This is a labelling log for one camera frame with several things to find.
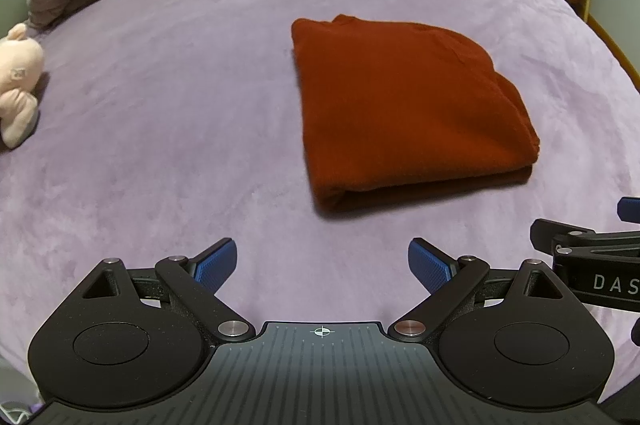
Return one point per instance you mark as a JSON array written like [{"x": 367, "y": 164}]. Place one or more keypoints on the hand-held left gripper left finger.
[{"x": 216, "y": 265}]

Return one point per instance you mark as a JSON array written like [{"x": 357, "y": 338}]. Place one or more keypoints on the purple bed sheet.
[{"x": 150, "y": 130}]

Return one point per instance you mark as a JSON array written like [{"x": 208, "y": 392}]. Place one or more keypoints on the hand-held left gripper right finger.
[{"x": 429, "y": 265}]

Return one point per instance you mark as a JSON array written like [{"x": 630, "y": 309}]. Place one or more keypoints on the red knit sweater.
[{"x": 400, "y": 115}]

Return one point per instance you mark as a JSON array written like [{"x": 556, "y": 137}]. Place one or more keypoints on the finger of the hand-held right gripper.
[
  {"x": 630, "y": 210},
  {"x": 555, "y": 235}
]

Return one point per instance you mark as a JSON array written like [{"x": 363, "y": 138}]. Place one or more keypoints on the pink plush toy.
[{"x": 20, "y": 75}]

